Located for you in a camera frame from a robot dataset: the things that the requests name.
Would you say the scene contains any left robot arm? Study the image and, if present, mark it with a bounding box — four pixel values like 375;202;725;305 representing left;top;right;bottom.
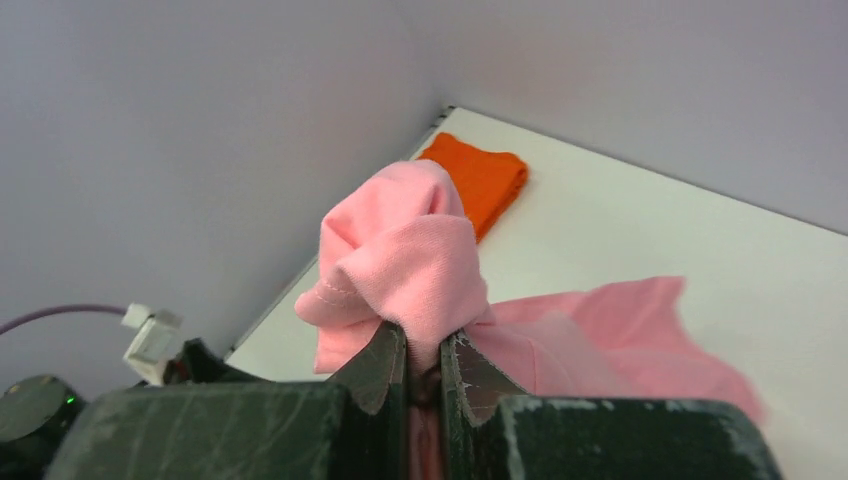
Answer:
1;338;260;479

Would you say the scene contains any folded orange t shirt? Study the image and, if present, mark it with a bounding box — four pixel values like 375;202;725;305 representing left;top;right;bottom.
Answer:
418;133;529;242

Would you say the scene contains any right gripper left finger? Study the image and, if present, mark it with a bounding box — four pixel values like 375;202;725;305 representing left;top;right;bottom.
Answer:
46;323;406;479

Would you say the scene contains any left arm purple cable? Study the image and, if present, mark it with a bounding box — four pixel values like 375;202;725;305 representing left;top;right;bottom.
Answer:
0;303;128;336

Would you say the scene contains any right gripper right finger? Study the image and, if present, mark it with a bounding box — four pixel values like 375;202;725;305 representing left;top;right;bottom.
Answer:
440;332;782;479

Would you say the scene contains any pink t shirt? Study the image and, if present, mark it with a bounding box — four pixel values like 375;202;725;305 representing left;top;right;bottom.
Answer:
295;160;765;479

